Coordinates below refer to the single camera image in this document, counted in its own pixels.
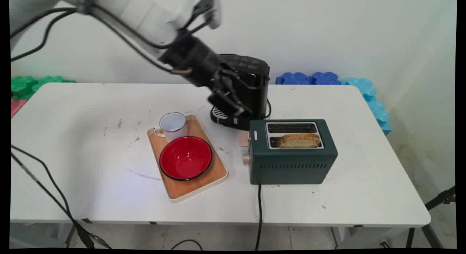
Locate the wooden tray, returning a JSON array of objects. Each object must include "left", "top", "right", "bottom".
[{"left": 147, "top": 115, "right": 229, "bottom": 203}]

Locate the black toaster power cable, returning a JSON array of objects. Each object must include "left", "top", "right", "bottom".
[{"left": 254, "top": 184, "right": 263, "bottom": 250}]

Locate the light blue foam mat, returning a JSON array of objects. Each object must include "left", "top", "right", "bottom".
[{"left": 341, "top": 78, "right": 392, "bottom": 136}]

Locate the red bowl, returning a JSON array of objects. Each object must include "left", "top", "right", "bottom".
[{"left": 159, "top": 136, "right": 213, "bottom": 181}]

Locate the toasted bread slice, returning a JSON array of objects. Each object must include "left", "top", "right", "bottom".
[{"left": 276, "top": 133, "right": 321, "bottom": 148}]

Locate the green foam mat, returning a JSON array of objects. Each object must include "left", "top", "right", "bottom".
[{"left": 11, "top": 76, "right": 76, "bottom": 100}]

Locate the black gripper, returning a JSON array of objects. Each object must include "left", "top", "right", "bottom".
[{"left": 159, "top": 35, "right": 262, "bottom": 116}]

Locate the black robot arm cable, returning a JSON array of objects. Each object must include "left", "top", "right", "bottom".
[{"left": 10, "top": 4, "right": 213, "bottom": 75}]

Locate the green two-slot toaster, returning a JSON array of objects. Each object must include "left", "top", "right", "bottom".
[{"left": 239, "top": 119, "right": 338, "bottom": 185}]

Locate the white enamel mug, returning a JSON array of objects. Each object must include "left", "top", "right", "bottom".
[{"left": 154, "top": 112, "right": 189, "bottom": 142}]

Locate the pink foam mat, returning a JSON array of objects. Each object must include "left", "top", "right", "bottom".
[{"left": 11, "top": 99, "right": 28, "bottom": 118}]

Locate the black hanging cable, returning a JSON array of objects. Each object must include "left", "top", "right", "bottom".
[{"left": 11, "top": 145, "right": 111, "bottom": 249}]

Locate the black tripod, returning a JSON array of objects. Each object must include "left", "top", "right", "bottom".
[{"left": 406, "top": 186, "right": 456, "bottom": 249}]

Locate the dark blue foam mat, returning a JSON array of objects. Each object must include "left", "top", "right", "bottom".
[{"left": 276, "top": 72, "right": 342, "bottom": 85}]

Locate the black coffee machine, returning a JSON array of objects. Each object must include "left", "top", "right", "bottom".
[{"left": 210, "top": 54, "right": 270, "bottom": 131}]

